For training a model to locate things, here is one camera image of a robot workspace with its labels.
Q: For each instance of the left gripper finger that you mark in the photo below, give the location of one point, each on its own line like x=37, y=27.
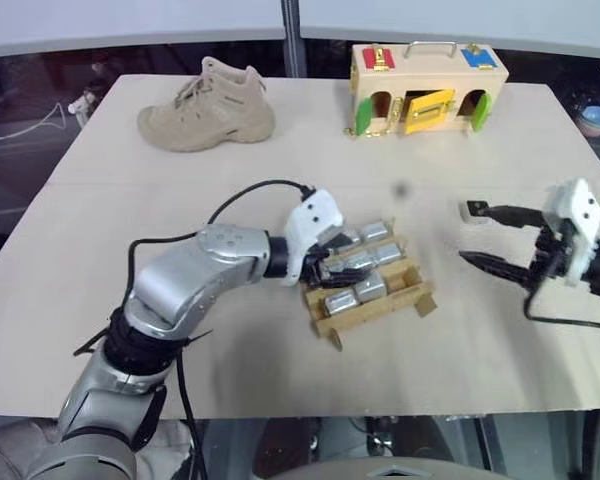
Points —
x=349, y=274
x=341, y=242

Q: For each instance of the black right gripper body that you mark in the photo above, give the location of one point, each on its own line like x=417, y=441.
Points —
x=550, y=260

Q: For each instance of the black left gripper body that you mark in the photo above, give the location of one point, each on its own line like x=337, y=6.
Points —
x=314, y=269

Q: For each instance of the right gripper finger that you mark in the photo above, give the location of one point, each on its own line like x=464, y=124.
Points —
x=502, y=269
x=517, y=215

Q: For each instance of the white camera with black lens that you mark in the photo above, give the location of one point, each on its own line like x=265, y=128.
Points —
x=466, y=212

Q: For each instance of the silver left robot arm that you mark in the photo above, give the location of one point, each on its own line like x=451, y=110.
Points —
x=180, y=280

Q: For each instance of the small wooden pallet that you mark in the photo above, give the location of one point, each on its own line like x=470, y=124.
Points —
x=375, y=312

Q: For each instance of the stack of pastel bowls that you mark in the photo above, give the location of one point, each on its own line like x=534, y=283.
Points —
x=599, y=120

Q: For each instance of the wooden lock box toy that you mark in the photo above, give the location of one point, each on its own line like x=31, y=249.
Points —
x=430, y=75

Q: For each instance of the beige suede hiking boot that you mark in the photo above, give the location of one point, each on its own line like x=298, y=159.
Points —
x=215, y=112

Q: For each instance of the small white device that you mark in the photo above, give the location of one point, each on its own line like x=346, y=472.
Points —
x=82, y=102

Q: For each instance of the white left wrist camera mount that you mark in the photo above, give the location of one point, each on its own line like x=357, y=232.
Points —
x=315, y=215

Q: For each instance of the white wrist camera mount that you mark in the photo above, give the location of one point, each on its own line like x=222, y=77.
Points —
x=315, y=215
x=577, y=205

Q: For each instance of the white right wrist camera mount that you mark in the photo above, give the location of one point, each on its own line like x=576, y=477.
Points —
x=577, y=205

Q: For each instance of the grey vertical post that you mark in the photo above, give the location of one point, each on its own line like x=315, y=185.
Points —
x=293, y=40

